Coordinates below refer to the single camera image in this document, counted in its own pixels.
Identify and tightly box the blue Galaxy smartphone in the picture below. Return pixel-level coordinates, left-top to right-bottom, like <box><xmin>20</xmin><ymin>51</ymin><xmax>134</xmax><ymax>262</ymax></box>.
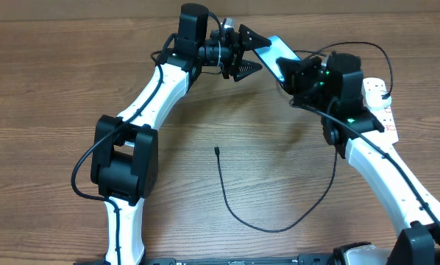
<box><xmin>254</xmin><ymin>35</ymin><xmax>301</xmax><ymax>83</ymax></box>

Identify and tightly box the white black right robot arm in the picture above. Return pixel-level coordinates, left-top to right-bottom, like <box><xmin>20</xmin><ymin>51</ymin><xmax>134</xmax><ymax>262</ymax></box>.
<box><xmin>276</xmin><ymin>52</ymin><xmax>440</xmax><ymax>264</ymax></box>

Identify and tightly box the black USB charger cable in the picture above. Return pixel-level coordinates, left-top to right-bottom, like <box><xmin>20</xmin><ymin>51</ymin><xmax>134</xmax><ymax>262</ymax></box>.
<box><xmin>213</xmin><ymin>41</ymin><xmax>394</xmax><ymax>233</ymax></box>

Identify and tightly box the white power strip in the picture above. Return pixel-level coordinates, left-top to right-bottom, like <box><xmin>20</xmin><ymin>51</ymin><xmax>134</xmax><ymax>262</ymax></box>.
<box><xmin>360</xmin><ymin>77</ymin><xmax>400</xmax><ymax>146</ymax></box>

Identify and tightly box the white charger plug adapter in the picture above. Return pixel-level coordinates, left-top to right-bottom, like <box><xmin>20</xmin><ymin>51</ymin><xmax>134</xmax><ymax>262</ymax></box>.
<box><xmin>362</xmin><ymin>86</ymin><xmax>392</xmax><ymax>110</ymax></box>

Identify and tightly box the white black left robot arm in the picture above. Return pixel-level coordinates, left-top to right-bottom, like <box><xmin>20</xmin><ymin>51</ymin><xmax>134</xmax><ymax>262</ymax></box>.
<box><xmin>71</xmin><ymin>3</ymin><xmax>272</xmax><ymax>264</ymax></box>

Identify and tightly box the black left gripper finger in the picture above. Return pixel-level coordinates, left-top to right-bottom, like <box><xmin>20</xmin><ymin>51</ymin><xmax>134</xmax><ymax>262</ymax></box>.
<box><xmin>233</xmin><ymin>60</ymin><xmax>263</xmax><ymax>82</ymax></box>
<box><xmin>239</xmin><ymin>24</ymin><xmax>272</xmax><ymax>51</ymax></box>

